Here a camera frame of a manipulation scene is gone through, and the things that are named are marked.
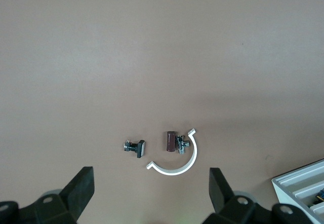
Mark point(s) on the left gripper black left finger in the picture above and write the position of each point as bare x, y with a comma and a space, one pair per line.
76, 196

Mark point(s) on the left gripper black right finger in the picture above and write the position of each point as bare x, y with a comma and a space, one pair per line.
222, 196

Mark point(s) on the green mushroom push button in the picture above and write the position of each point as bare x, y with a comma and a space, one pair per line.
321, 196

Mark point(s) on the white semicircular pipe clamp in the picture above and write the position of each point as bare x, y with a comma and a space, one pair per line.
174, 171

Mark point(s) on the white compartment bin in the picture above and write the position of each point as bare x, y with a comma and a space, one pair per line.
303, 170

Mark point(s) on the brown table cover mat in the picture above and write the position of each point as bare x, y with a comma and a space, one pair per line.
162, 56

